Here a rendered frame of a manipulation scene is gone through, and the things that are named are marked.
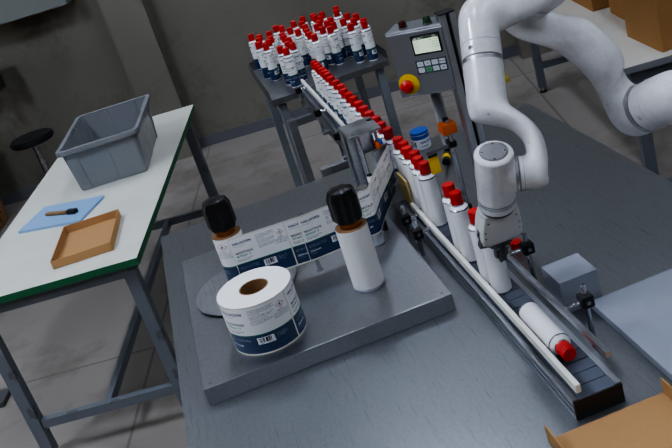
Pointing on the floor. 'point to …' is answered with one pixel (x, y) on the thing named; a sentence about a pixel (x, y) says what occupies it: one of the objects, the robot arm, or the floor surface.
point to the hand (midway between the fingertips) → (500, 251)
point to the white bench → (99, 265)
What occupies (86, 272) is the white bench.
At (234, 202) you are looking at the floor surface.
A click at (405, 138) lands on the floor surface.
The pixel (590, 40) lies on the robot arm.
